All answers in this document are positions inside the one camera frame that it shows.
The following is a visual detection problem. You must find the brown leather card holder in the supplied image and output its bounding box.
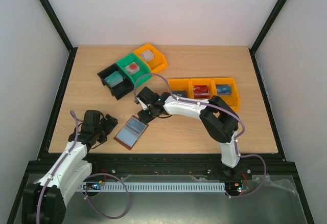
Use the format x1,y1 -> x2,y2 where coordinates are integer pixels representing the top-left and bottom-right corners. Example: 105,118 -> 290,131
113,116 -> 148,150

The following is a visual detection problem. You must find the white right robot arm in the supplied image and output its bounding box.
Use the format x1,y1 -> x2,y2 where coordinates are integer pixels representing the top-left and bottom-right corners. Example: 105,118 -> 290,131
134,87 -> 245,179

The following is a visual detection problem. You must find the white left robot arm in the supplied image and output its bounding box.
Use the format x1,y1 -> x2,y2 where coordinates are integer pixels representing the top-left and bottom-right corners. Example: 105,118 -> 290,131
21,110 -> 118,223

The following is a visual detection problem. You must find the grey VIP card stack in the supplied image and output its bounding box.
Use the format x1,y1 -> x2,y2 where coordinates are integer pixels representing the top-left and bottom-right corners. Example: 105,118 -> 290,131
172,90 -> 188,98

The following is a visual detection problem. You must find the teal card stack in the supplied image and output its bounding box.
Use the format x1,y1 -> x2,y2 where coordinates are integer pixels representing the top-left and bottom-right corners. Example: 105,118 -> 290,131
105,71 -> 123,87

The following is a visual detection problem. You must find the red white card stack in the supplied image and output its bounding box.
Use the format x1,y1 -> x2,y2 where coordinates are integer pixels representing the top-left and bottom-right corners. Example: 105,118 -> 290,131
124,62 -> 140,75

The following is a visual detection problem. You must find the blue card stack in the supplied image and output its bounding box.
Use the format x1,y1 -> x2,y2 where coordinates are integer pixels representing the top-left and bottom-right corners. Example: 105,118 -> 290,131
216,84 -> 232,96

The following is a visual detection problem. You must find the yellow bin near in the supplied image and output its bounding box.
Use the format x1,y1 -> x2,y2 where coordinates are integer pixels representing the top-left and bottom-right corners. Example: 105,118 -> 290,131
168,78 -> 194,99

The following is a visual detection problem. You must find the green bin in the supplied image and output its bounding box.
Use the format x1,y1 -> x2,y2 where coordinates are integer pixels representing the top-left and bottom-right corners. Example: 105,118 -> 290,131
116,53 -> 151,87

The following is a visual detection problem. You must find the black bin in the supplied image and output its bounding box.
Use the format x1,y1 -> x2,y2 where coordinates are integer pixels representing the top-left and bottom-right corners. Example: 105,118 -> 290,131
97,63 -> 134,100

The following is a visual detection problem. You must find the yellow bin left group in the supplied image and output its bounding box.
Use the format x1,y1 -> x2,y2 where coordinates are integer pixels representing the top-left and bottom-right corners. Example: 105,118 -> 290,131
133,43 -> 168,73

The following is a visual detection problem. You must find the yellow bin far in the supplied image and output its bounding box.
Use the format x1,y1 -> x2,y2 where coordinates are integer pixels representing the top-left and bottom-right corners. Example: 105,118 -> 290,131
213,77 -> 241,111

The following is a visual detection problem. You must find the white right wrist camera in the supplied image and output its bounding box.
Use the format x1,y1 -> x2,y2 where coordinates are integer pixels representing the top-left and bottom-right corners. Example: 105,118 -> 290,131
134,97 -> 149,110

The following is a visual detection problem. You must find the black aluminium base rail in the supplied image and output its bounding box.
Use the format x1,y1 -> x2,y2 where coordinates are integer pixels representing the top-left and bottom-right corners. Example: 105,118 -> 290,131
86,153 -> 259,177

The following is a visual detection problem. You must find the white slotted cable duct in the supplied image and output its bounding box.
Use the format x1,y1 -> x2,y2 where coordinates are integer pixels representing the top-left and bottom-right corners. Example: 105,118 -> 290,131
77,182 -> 225,193

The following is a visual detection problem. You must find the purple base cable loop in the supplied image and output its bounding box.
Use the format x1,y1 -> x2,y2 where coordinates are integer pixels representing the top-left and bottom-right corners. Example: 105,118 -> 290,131
83,173 -> 128,219

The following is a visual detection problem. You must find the black frame post left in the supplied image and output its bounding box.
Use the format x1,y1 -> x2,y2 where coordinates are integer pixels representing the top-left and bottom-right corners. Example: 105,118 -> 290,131
27,0 -> 75,52

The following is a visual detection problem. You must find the black frame post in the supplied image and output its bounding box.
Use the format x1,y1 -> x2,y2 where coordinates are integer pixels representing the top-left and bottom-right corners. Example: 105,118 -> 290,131
27,0 -> 75,52
250,0 -> 301,52

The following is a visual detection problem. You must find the black frame post right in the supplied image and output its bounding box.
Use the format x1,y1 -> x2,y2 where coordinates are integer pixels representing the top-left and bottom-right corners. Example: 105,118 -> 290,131
250,0 -> 301,52

